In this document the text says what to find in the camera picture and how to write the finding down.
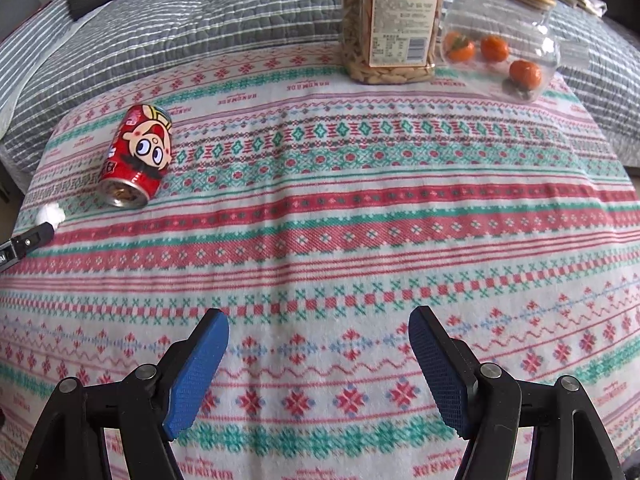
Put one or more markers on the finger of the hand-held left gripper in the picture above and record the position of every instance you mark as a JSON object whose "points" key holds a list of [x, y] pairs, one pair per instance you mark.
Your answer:
{"points": [[27, 241]]}

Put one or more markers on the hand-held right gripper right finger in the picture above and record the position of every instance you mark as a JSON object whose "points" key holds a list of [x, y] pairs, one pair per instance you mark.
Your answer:
{"points": [[440, 360]]}

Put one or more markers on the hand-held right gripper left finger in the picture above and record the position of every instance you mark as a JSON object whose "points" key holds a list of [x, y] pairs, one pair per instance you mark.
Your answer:
{"points": [[197, 360]]}

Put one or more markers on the white tissue wad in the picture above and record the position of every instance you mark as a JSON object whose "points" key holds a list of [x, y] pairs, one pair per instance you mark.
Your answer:
{"points": [[50, 214]]}

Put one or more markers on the red cartoon drink can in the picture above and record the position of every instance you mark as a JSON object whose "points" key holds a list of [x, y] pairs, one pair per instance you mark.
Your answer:
{"points": [[135, 160]]}

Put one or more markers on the patterned red green blanket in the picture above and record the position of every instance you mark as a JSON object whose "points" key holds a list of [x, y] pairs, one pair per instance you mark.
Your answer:
{"points": [[325, 210]]}

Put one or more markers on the orange tangerine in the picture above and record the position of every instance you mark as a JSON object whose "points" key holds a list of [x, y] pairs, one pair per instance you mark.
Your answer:
{"points": [[460, 49], [526, 75], [495, 49]]}

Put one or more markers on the grey striped quilt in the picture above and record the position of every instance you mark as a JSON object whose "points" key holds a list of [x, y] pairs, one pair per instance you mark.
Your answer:
{"points": [[225, 15]]}

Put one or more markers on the clear jar of seeds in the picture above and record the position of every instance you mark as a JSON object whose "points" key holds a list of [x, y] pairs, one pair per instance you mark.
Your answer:
{"points": [[360, 35]]}

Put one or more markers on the clear jar with wooden lid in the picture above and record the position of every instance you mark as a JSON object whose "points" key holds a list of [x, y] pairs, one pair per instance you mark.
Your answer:
{"points": [[500, 10]]}

